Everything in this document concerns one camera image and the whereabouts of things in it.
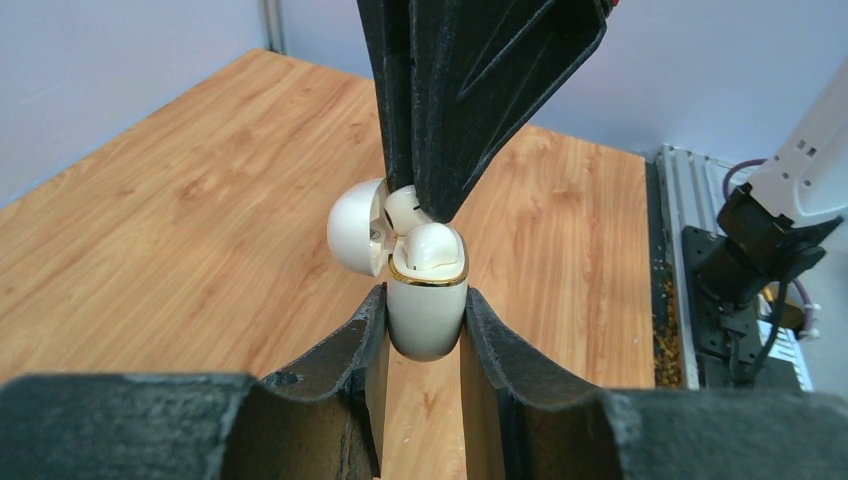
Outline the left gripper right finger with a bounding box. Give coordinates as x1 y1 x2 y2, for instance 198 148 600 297
460 289 847 479

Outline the small beige charging case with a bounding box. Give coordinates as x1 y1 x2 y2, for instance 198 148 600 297
327 179 469 362

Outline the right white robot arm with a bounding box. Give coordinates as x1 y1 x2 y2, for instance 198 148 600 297
357 1 847 304

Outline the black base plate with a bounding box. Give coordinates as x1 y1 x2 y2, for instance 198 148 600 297
645 145 816 392

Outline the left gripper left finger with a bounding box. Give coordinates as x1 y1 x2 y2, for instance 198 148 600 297
1 285 388 479

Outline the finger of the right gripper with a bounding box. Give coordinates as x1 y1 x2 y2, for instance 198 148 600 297
357 0 414 192
410 0 609 223

